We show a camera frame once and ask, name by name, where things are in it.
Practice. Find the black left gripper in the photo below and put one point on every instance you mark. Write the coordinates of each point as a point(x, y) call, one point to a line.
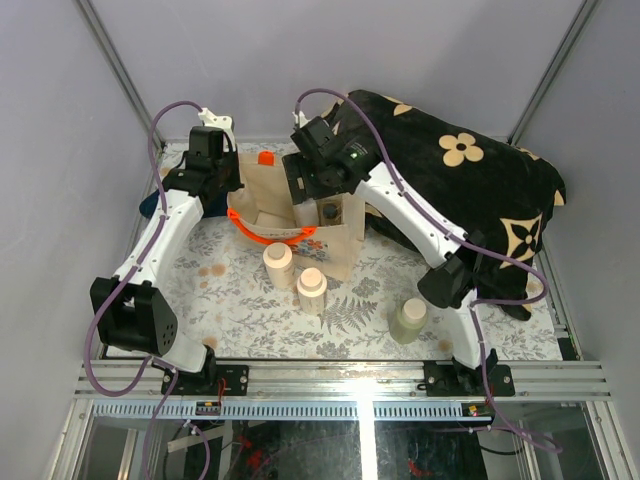
point(230, 153)

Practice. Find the beige canvas tote bag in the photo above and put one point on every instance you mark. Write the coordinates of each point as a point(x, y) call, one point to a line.
point(263, 213)

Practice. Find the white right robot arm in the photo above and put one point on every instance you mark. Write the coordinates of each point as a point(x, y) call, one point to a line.
point(448, 284)

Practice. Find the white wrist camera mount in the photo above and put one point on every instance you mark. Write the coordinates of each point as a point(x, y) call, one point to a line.
point(300, 119)
point(223, 122)

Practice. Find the floral patterned table mat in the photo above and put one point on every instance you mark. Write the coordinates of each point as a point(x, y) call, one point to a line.
point(220, 291)

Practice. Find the dark blue cloth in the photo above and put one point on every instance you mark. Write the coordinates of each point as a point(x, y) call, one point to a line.
point(150, 205)

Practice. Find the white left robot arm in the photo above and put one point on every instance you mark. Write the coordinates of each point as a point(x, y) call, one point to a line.
point(134, 313)

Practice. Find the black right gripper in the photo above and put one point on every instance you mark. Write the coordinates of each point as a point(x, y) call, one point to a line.
point(296, 166)

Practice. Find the clear square bottle black cap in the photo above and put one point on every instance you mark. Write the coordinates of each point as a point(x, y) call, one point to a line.
point(331, 213)

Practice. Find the green cylindrical bottle beige cap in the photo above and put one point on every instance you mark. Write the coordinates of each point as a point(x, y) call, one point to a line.
point(408, 320)

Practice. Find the white square bottle black cap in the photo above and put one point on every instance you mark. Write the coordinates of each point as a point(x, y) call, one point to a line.
point(306, 213)

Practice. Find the aluminium front rail frame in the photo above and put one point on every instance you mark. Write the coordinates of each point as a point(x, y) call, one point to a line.
point(408, 390)

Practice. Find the short beige cylindrical bottle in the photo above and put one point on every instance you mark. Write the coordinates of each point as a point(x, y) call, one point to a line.
point(311, 289)

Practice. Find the black floral plush blanket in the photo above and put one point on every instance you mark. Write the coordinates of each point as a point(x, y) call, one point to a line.
point(505, 193)

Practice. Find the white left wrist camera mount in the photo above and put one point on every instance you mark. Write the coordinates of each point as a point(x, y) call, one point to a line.
point(223, 122)

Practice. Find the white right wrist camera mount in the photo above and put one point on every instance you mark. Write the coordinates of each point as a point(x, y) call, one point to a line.
point(300, 119)

